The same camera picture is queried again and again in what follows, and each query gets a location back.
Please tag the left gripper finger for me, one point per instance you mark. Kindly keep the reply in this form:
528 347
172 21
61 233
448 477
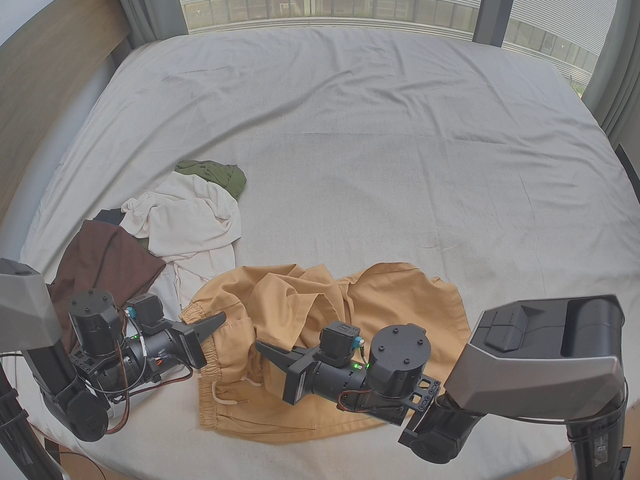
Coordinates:
207 327

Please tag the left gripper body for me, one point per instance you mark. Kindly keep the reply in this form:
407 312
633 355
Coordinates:
175 348

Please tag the olive green garment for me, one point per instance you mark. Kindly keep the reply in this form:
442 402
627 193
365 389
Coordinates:
215 173

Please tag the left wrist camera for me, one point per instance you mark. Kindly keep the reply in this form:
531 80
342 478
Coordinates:
147 310

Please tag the tan shorts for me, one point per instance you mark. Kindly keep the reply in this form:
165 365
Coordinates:
400 298

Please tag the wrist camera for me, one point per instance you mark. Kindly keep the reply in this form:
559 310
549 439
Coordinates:
147 310
340 340

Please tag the grey-green curtain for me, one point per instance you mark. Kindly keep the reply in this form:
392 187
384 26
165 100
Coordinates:
145 3
617 68

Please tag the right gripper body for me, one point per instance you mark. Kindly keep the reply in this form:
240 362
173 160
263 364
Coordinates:
330 378

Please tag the cream garment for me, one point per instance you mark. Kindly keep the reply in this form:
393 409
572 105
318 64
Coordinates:
190 228

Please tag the bed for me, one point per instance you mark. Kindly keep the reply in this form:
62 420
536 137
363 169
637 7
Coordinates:
375 143

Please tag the black garment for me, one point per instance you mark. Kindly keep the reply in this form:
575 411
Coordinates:
110 216

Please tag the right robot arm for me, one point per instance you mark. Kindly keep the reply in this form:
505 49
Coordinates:
525 358

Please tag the dark brown garment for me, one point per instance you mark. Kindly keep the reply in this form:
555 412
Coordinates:
110 263

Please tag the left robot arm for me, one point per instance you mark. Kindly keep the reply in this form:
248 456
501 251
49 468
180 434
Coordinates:
30 308

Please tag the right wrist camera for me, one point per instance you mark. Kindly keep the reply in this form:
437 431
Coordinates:
340 340

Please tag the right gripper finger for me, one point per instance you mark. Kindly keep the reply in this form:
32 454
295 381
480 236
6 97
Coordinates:
280 357

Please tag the pale grey garment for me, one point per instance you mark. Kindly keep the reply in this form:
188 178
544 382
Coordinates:
162 293

